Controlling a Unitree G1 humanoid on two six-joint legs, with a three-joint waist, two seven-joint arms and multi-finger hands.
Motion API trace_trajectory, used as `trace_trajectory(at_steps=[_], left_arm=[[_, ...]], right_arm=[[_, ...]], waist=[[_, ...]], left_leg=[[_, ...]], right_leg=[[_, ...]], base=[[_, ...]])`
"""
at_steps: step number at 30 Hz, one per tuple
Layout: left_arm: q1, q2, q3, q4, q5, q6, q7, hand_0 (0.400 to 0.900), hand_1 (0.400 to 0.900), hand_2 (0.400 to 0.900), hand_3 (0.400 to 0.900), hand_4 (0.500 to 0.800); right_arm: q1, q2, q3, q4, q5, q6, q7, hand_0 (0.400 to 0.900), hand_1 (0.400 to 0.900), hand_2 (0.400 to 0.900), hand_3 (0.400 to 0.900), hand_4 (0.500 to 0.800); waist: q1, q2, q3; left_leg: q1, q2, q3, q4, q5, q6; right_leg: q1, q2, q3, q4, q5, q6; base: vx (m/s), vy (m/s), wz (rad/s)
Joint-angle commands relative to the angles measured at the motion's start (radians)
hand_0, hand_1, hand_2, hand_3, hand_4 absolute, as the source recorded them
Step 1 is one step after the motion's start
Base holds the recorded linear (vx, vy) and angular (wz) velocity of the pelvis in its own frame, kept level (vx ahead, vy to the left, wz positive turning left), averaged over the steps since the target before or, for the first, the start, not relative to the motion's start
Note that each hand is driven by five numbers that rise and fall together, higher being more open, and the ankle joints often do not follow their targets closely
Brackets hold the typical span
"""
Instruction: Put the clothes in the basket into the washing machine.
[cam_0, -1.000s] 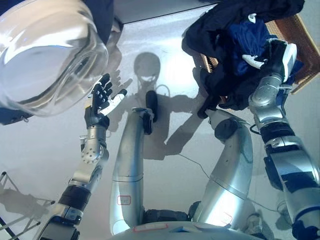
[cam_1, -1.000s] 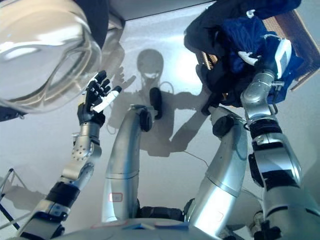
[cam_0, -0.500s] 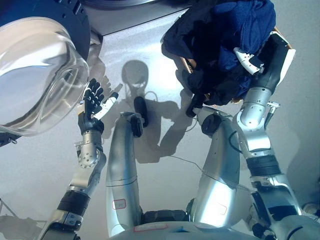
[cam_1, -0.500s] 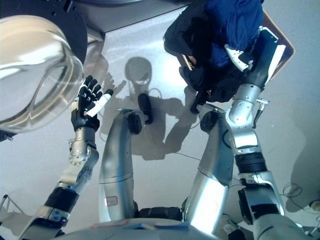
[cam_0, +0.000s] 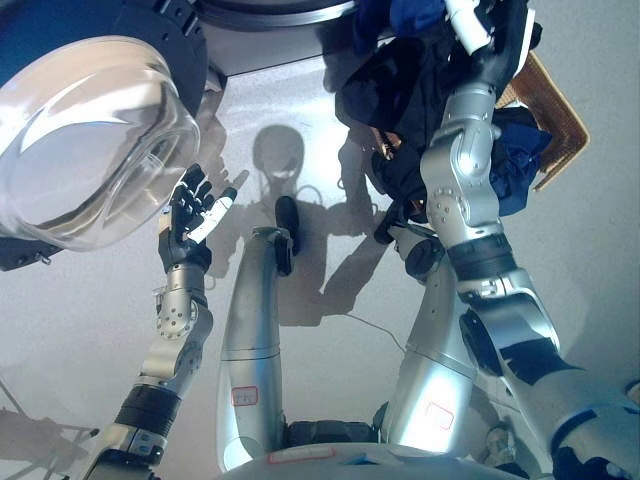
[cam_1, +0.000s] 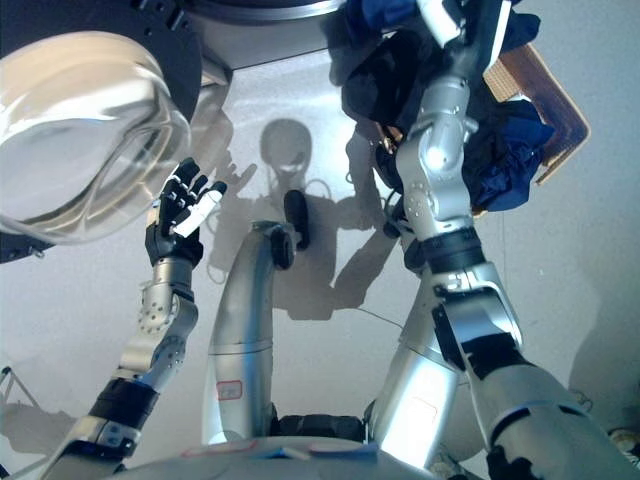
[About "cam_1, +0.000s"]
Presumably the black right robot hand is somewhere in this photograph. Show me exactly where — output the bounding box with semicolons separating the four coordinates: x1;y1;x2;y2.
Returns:
414;0;517;66

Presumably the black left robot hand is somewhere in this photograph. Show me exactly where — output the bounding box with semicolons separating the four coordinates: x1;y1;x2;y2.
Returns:
144;157;229;267

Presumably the navy blue garment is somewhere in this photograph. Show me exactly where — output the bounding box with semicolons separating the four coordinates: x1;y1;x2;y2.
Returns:
343;0;542;55

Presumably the black garment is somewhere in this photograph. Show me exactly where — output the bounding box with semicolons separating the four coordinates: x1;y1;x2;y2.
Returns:
328;28;454;154

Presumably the wooden laundry basket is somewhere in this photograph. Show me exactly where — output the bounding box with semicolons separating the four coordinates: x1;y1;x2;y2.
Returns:
481;42;592;222

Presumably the dark grey washing machine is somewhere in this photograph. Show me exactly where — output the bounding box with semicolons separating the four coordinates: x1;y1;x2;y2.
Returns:
183;0;347;72

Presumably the black left robot foot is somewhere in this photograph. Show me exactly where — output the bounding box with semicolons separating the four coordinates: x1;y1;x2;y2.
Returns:
282;188;312;252

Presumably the round glass washer door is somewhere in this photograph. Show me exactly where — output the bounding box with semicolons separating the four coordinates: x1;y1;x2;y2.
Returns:
0;0;204;265

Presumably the royal blue garment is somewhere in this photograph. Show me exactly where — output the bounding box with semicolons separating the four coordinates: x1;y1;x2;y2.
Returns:
462;97;557;214

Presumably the grey robot torso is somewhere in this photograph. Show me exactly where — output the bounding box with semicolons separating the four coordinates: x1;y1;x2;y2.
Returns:
113;413;437;480

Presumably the silver right robot leg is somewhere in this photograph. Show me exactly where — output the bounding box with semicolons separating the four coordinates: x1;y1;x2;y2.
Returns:
366;294;464;474

